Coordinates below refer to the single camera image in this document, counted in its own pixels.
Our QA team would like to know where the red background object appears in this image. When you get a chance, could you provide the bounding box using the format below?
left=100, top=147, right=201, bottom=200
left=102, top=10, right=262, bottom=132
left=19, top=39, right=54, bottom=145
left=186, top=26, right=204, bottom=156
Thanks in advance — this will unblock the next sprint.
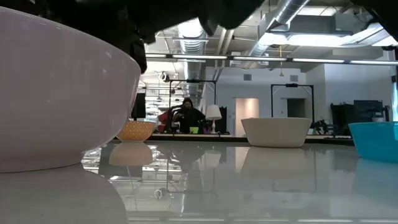
left=157, top=111, right=170, bottom=133

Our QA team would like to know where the turquoise blue bowl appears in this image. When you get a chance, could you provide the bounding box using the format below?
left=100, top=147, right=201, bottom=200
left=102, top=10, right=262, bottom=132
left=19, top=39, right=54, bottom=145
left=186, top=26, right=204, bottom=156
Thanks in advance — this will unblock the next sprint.
left=348, top=121, right=398, bottom=164

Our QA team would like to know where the seated person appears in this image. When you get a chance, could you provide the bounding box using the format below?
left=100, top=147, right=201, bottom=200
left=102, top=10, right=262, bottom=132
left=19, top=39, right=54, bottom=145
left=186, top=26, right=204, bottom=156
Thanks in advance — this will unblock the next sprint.
left=172, top=98, right=206, bottom=134

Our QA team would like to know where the silver ribbed ceiling duct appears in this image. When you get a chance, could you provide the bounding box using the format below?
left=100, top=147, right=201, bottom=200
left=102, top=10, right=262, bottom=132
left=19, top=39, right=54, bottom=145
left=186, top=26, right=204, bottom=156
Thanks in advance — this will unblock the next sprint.
left=177, top=18, right=208, bottom=97

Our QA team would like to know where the white table lamp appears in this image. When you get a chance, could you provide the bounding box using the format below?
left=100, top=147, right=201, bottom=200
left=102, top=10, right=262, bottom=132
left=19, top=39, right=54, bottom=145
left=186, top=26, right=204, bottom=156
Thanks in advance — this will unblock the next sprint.
left=205, top=104, right=223, bottom=134

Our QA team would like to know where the black metal camera frame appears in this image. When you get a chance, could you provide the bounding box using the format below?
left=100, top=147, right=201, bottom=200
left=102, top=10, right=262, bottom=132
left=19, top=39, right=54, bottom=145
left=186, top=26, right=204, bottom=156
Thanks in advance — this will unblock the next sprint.
left=271, top=83, right=315, bottom=124
left=169, top=79, right=218, bottom=135

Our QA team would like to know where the black monitor screen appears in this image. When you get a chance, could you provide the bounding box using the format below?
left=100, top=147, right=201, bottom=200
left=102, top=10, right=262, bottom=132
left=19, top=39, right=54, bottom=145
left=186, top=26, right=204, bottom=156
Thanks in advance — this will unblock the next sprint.
left=131, top=92, right=147, bottom=119

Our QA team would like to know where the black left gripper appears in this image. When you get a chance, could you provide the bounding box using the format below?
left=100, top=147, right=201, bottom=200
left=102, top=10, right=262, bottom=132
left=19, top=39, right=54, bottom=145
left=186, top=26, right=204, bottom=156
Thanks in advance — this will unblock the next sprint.
left=124, top=0, right=266, bottom=75

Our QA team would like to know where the cream white bowl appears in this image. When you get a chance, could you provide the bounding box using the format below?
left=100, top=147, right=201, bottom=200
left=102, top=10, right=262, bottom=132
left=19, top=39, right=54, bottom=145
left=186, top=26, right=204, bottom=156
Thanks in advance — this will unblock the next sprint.
left=241, top=117, right=313, bottom=148

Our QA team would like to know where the dark blue cabinet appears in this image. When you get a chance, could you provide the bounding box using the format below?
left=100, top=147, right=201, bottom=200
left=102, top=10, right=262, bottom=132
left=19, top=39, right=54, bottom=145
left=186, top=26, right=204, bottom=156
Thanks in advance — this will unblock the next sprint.
left=353, top=100, right=384, bottom=123

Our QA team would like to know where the long ceiling light bar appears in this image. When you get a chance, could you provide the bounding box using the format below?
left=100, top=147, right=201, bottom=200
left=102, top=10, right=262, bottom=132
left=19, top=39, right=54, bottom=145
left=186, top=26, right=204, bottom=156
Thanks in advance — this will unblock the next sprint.
left=144, top=53, right=398, bottom=66

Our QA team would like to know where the small orange patterned bowl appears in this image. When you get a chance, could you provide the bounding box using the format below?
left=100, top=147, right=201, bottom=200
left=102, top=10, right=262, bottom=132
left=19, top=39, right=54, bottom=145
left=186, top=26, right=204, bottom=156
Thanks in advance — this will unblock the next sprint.
left=116, top=120, right=155, bottom=142

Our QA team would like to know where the silver slanted ceiling duct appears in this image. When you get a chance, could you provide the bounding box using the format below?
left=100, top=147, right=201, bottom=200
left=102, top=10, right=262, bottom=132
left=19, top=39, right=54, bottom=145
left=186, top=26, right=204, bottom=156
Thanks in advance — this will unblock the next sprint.
left=242, top=0, right=312, bottom=68

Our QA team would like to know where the large pink ceramic bowl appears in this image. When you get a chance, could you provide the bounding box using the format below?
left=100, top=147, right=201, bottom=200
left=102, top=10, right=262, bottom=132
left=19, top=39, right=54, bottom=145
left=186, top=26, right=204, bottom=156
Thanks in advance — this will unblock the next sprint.
left=0, top=6, right=141, bottom=174

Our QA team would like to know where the dark equipment rack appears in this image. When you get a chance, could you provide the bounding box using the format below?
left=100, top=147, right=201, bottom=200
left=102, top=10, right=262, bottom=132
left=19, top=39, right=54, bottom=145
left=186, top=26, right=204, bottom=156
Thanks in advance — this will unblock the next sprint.
left=330, top=103, right=355, bottom=128

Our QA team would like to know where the yellow hanging cord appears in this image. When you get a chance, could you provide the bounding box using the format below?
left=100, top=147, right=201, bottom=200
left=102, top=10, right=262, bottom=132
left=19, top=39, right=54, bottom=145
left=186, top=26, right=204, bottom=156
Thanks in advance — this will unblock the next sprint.
left=279, top=45, right=285, bottom=77

